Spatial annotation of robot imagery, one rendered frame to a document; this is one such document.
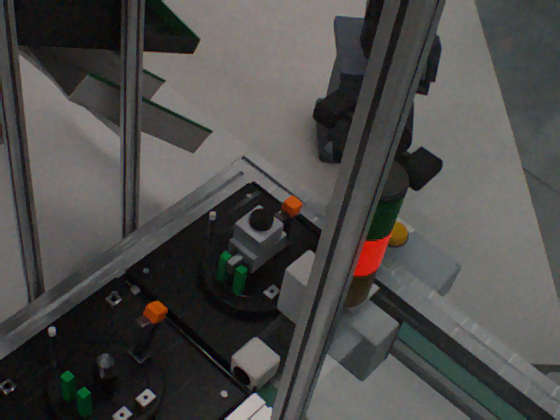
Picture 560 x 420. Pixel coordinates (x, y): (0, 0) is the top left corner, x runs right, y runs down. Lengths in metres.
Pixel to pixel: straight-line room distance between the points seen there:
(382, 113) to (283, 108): 0.97
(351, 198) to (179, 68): 0.98
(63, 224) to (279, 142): 0.40
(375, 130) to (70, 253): 0.79
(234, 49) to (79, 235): 0.53
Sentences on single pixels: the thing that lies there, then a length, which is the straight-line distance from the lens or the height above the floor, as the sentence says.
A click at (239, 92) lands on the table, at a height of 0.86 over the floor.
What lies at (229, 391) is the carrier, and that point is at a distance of 1.09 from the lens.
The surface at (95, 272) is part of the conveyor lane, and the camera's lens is 1.20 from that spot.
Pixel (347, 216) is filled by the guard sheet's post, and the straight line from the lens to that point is 0.70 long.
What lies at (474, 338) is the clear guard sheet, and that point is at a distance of 0.71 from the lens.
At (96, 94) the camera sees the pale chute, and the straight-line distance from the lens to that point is 1.11.
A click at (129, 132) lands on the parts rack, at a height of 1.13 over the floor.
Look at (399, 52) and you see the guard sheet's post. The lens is 0.58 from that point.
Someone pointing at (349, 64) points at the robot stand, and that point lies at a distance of 1.38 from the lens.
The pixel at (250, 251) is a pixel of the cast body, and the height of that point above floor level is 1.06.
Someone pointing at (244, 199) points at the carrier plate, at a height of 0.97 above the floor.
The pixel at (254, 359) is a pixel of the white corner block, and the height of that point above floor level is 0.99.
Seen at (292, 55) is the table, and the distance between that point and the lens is 1.70.
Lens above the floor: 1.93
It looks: 49 degrees down
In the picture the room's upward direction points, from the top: 12 degrees clockwise
